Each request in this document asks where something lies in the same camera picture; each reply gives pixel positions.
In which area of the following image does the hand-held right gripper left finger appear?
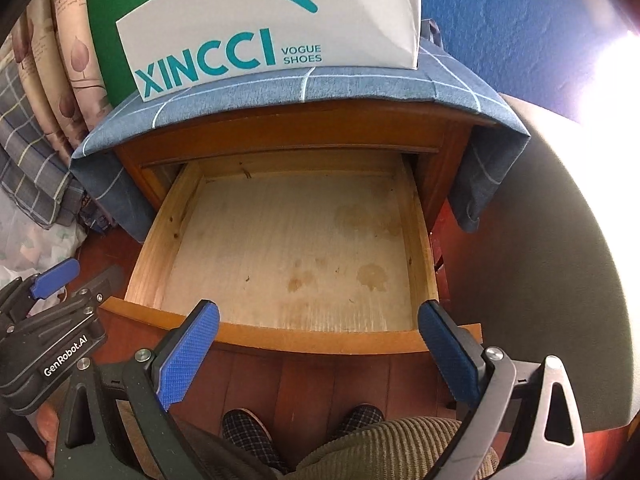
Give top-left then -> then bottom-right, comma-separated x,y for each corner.
52,299 -> 221,480

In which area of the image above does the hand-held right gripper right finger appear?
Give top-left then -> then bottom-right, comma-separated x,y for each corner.
417,300 -> 588,480

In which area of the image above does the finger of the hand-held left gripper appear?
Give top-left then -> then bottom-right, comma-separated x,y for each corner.
0,258 -> 81,323
10,266 -> 124,336

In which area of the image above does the person's left hand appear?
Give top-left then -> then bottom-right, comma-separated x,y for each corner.
20,402 -> 63,478

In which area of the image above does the white leaf-print sheet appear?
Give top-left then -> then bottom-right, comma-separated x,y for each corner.
0,195 -> 86,306

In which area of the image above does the person's right leg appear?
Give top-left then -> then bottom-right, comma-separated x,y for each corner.
295,416 -> 501,480

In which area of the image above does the grey plaid bedding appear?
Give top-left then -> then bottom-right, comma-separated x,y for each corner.
0,60 -> 88,228

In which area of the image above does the beige floral fabric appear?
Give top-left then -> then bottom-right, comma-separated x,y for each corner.
7,0 -> 115,171

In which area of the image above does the blue checked cloth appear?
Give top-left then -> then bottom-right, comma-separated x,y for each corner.
70,20 -> 532,243

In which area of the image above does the white shoe box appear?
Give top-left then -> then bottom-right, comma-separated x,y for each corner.
116,0 -> 422,103

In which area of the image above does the blue foam wall panel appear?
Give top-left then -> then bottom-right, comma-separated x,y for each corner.
419,0 -> 640,126

